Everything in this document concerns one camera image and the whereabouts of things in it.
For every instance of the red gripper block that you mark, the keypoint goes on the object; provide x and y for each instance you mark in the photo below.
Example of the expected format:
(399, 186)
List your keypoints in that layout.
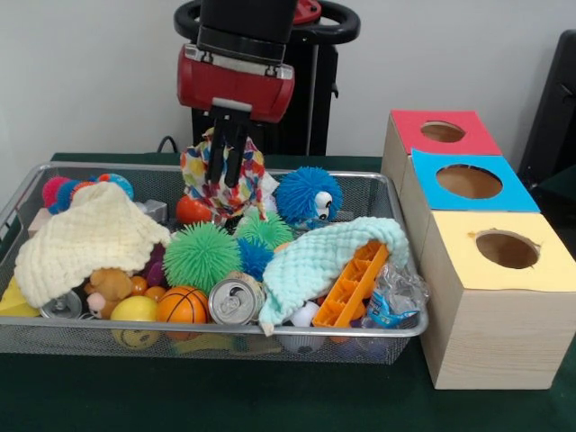
(234, 88)

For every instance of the white colourful spotted cloth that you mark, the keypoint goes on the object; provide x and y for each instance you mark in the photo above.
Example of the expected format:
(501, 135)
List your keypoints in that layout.
(250, 180)

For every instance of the mint green waffle cloth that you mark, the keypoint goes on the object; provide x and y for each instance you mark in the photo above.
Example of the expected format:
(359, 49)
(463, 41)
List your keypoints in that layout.
(315, 261)

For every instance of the clear mesh bin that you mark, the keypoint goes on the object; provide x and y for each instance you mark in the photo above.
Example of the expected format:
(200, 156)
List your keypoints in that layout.
(54, 337)

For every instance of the wooden three-hole box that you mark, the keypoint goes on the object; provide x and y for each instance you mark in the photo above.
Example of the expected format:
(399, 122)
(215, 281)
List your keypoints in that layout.
(495, 333)

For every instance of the large blue spiky ball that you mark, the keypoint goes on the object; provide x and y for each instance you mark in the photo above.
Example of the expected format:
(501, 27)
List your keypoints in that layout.
(306, 193)

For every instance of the green spiky ball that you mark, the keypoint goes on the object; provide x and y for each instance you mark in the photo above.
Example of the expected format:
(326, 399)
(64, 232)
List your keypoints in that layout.
(202, 256)

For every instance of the silver drink can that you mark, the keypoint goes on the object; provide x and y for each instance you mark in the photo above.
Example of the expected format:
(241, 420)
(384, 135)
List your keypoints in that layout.
(236, 301)

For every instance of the small orange basketball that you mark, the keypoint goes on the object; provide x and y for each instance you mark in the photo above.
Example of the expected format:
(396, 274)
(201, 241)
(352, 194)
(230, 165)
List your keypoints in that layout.
(183, 306)

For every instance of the cream waffle cloth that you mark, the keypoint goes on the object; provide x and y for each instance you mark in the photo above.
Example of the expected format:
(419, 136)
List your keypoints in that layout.
(90, 238)

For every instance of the small brown teddy bear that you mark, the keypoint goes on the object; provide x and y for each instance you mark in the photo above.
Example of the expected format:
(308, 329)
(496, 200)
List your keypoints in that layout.
(111, 283)

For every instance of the yellow ball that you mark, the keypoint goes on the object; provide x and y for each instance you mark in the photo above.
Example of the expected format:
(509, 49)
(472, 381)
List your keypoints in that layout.
(135, 310)

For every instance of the orange plastic gear toy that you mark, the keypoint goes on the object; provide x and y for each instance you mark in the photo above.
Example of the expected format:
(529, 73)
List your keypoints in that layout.
(353, 283)

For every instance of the clear plastic packet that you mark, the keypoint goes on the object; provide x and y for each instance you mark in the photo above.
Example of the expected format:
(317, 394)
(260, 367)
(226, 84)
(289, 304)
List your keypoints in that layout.
(396, 292)

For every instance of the black panel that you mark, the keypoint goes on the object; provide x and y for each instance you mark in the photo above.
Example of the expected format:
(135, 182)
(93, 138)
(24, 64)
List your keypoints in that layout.
(553, 117)

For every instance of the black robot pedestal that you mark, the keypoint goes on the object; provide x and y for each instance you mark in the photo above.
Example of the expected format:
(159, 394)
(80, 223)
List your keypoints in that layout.
(315, 99)

